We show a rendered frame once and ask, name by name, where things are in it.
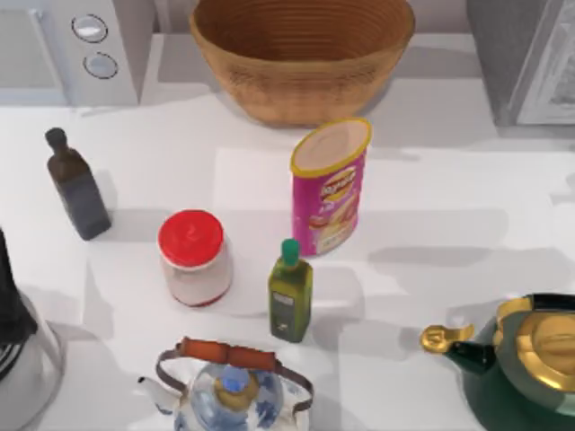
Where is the round microwave knob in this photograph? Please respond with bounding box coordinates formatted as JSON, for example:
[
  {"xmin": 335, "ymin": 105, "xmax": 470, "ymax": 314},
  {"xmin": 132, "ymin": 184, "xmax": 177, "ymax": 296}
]
[
  {"xmin": 71, "ymin": 13, "xmax": 110, "ymax": 44},
  {"xmin": 83, "ymin": 50, "xmax": 119, "ymax": 81}
]

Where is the green and gold kettle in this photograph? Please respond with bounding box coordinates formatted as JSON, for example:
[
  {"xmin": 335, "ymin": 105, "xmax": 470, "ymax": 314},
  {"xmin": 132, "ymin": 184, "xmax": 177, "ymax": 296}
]
[{"xmin": 420, "ymin": 293, "xmax": 575, "ymax": 431}]

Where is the blue and white teapot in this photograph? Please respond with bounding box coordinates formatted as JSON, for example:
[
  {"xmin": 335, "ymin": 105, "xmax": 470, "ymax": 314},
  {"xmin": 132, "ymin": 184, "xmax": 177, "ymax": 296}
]
[{"xmin": 137, "ymin": 337, "xmax": 314, "ymax": 431}]

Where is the white jar with red lid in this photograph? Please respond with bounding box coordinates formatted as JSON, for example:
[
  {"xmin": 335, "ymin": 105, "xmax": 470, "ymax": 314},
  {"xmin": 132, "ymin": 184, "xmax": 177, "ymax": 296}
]
[{"xmin": 156, "ymin": 208, "xmax": 234, "ymax": 308}]

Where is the green oil bottle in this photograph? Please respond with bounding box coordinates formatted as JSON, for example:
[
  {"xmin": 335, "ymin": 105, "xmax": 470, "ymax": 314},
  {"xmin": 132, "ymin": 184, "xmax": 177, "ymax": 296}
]
[{"xmin": 268, "ymin": 238, "xmax": 314, "ymax": 344}]

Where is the woven brown basket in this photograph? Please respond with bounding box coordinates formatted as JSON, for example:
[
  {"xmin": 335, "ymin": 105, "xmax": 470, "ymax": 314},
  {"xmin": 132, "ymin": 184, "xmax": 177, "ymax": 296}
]
[{"xmin": 189, "ymin": 0, "xmax": 416, "ymax": 127}]

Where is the pink and yellow can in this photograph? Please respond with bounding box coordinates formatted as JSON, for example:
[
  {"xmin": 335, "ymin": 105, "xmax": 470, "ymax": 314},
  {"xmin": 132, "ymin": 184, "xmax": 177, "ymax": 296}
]
[{"xmin": 289, "ymin": 117, "xmax": 374, "ymax": 259}]

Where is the pale microwave oven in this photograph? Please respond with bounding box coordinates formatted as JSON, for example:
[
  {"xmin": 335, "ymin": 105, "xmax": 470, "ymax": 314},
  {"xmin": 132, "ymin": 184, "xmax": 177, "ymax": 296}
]
[{"xmin": 0, "ymin": 0, "xmax": 156, "ymax": 108}]

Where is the dark brown bottle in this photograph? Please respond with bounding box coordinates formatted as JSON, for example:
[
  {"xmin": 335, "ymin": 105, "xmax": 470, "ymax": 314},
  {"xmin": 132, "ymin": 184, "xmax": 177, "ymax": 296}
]
[{"xmin": 44, "ymin": 127, "xmax": 113, "ymax": 242}]

